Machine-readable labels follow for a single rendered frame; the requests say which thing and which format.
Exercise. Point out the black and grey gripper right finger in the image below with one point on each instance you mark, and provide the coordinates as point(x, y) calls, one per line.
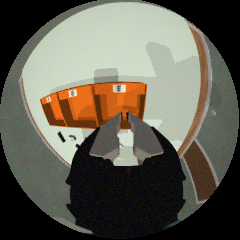
point(150, 143)

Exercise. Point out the orange rack of bins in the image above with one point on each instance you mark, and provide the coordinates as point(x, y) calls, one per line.
point(108, 100)

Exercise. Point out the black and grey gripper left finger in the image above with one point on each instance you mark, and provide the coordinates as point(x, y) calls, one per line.
point(102, 143)

